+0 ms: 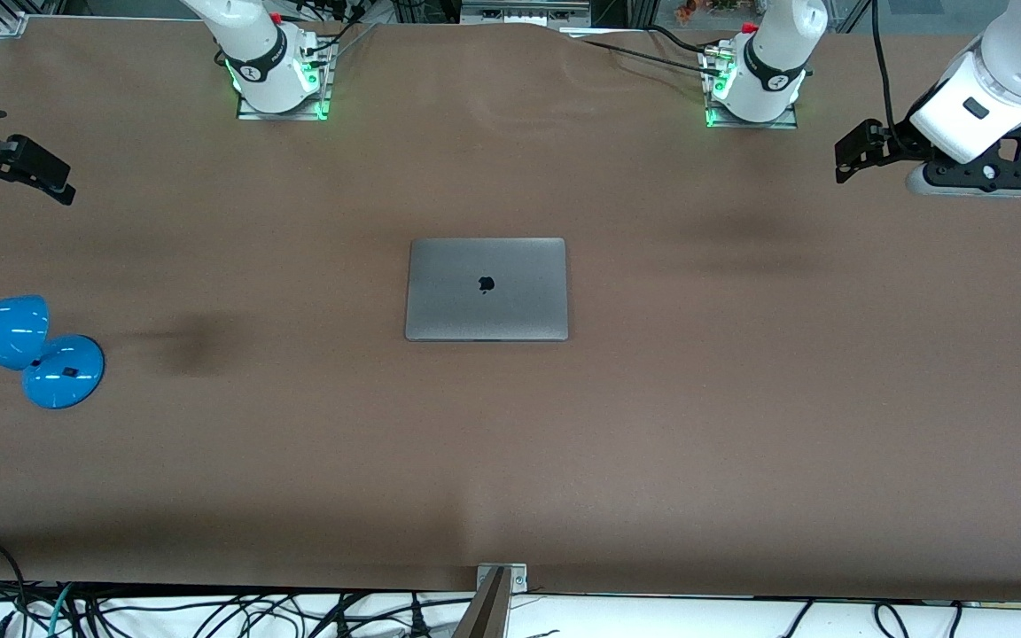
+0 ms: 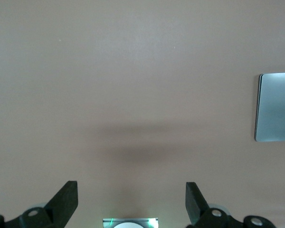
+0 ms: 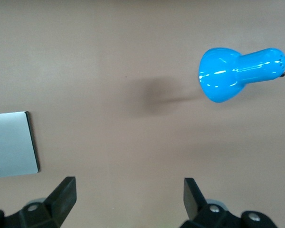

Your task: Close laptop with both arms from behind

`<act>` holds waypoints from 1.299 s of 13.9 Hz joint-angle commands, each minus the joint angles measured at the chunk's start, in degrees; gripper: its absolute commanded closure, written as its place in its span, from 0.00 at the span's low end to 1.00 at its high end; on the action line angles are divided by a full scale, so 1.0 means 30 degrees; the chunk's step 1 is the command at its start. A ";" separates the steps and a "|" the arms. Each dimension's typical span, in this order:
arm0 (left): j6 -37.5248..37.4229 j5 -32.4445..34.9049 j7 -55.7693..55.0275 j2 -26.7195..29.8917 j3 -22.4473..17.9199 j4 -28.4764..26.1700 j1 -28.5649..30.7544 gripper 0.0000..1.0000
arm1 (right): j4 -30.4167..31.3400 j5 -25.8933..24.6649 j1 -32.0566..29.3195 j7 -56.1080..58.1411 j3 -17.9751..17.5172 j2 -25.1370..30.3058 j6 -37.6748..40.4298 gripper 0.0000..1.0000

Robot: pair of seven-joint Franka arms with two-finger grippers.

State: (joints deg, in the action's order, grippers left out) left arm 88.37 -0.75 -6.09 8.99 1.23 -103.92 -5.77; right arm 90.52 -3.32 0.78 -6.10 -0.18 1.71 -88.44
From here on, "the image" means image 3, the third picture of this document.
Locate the blue desk lamp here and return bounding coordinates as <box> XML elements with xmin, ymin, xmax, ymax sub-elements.
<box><xmin>198</xmin><ymin>47</ymin><xmax>285</xmax><ymax>104</ymax></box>

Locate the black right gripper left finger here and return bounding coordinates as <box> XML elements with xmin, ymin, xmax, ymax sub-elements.
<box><xmin>0</xmin><ymin>176</ymin><xmax>77</xmax><ymax>228</ymax></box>

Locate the brown table cover sheet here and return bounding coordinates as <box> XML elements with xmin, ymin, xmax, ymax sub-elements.
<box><xmin>0</xmin><ymin>0</ymin><xmax>285</xmax><ymax>228</ymax></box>

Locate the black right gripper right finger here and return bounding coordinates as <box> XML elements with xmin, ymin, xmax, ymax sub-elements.
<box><xmin>181</xmin><ymin>177</ymin><xmax>279</xmax><ymax>228</ymax></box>

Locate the grey laptop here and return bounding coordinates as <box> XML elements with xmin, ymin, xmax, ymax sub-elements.
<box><xmin>0</xmin><ymin>111</ymin><xmax>41</xmax><ymax>180</ymax></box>

